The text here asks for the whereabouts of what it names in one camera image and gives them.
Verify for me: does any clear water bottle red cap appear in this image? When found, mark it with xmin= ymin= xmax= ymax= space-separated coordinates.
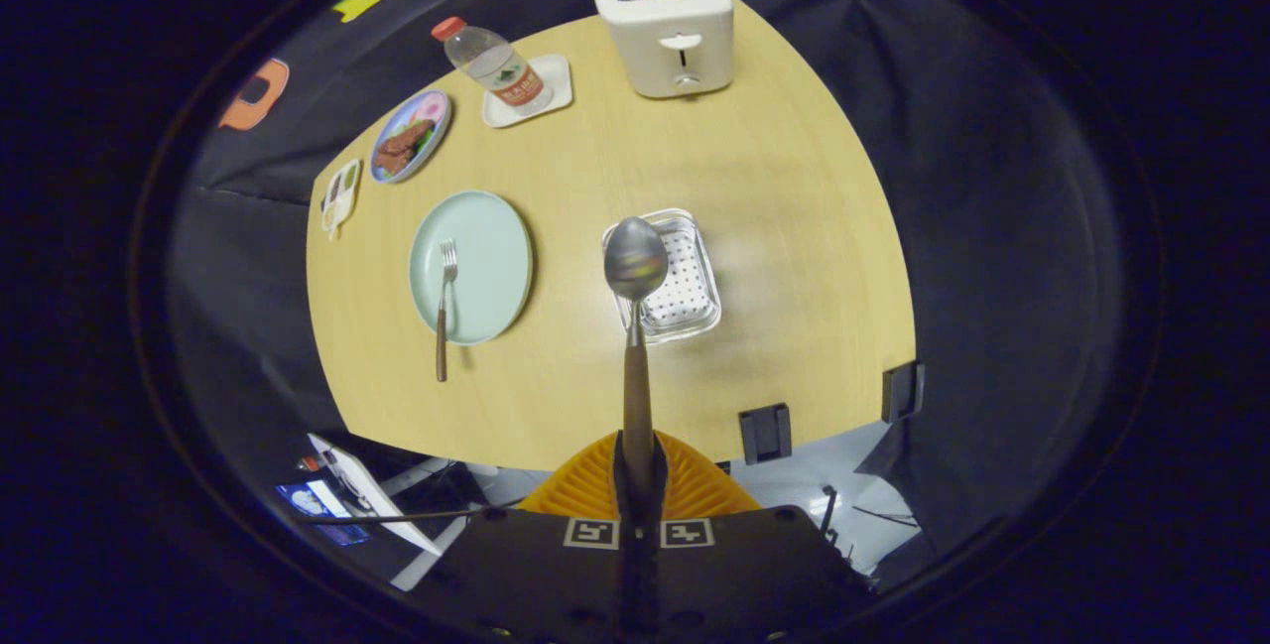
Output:
xmin=431 ymin=16 xmax=555 ymax=117

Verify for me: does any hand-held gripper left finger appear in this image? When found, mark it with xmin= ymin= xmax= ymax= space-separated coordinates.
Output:
xmin=417 ymin=431 xmax=636 ymax=644

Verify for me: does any blue plate with food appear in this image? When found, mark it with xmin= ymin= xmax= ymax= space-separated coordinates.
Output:
xmin=369 ymin=89 xmax=452 ymax=185

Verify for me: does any metal perforated tray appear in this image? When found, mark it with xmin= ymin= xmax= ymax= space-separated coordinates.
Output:
xmin=601 ymin=208 xmax=722 ymax=344

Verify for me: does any white divided sauce dish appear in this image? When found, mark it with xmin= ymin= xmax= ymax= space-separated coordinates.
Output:
xmin=320 ymin=159 xmax=363 ymax=241

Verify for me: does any white panel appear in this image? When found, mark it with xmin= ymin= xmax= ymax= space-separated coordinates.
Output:
xmin=306 ymin=433 xmax=443 ymax=558

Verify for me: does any spoon with wooden handle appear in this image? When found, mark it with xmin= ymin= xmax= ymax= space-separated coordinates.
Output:
xmin=603 ymin=216 xmax=670 ymax=501

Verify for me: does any black backdrop cloth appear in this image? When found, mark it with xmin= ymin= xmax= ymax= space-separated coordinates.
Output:
xmin=164 ymin=0 xmax=1127 ymax=585

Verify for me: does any white square coaster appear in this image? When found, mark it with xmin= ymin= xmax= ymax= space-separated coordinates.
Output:
xmin=482 ymin=54 xmax=574 ymax=129

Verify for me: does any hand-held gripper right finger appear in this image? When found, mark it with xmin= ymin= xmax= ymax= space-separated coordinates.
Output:
xmin=640 ymin=431 xmax=879 ymax=644

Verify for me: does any fork with wooden handle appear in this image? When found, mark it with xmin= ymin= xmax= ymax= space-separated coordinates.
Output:
xmin=435 ymin=239 xmax=459 ymax=383

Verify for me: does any laptop screen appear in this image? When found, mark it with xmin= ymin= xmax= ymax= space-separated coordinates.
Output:
xmin=276 ymin=480 xmax=370 ymax=547

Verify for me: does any light green plate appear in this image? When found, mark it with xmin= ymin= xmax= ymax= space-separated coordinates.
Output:
xmin=409 ymin=191 xmax=535 ymax=346

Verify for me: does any black table clamp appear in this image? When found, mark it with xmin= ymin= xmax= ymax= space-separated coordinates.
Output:
xmin=882 ymin=360 xmax=926 ymax=425
xmin=738 ymin=404 xmax=793 ymax=465

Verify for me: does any white toaster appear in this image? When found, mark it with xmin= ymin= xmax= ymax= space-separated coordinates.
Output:
xmin=592 ymin=0 xmax=735 ymax=99

